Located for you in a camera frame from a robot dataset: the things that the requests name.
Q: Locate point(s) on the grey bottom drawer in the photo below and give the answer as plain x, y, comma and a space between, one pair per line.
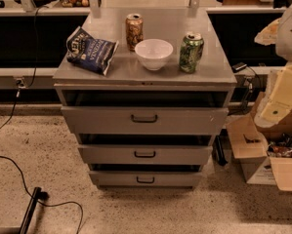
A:
160, 179

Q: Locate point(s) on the grey drawer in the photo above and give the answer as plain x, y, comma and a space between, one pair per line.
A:
160, 179
144, 120
145, 154

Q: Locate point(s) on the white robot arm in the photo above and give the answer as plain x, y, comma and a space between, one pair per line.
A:
277, 102

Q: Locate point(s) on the grey top drawer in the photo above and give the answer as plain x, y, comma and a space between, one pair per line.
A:
144, 120

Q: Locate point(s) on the grey middle drawer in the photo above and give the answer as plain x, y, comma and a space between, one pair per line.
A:
145, 154

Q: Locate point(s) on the open cardboard box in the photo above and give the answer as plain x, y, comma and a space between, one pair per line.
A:
249, 145

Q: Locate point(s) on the white bowl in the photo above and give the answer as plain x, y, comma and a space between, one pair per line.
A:
153, 54

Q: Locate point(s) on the green soda can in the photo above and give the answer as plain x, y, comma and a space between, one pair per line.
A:
191, 52

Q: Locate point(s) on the blue chip bag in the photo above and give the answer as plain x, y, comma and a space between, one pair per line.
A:
89, 53

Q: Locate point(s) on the orange soda can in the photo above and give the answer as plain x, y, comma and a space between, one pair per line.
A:
134, 30

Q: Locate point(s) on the small black device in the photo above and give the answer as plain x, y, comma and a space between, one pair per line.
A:
238, 67

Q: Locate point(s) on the black metal floor bar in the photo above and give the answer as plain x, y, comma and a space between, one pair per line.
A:
36, 195

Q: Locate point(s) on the snack packets in box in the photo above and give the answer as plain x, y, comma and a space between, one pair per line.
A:
281, 148

